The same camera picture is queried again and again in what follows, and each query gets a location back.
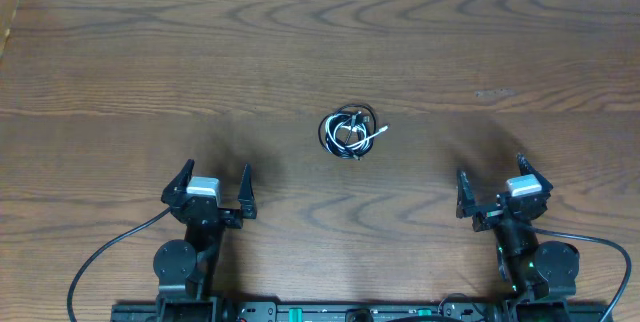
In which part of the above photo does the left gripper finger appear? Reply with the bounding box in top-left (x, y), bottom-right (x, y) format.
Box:
top-left (161, 159), bottom-right (195, 206)
top-left (238, 164), bottom-right (257, 219)

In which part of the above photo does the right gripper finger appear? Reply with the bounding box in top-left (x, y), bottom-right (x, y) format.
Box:
top-left (515, 153), bottom-right (553, 197)
top-left (456, 169), bottom-right (476, 219)

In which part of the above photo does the white USB cable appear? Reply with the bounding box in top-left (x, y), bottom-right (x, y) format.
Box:
top-left (323, 113), bottom-right (390, 155)

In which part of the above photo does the black USB cable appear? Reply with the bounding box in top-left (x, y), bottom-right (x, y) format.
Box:
top-left (317, 102), bottom-right (379, 161)

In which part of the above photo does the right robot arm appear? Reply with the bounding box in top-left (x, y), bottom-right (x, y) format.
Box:
top-left (456, 154), bottom-right (580, 321)

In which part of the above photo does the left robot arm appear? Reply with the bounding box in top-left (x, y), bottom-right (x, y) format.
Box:
top-left (153, 159), bottom-right (257, 322)

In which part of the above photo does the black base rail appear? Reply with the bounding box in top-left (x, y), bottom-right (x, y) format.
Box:
top-left (109, 298), bottom-right (606, 322)

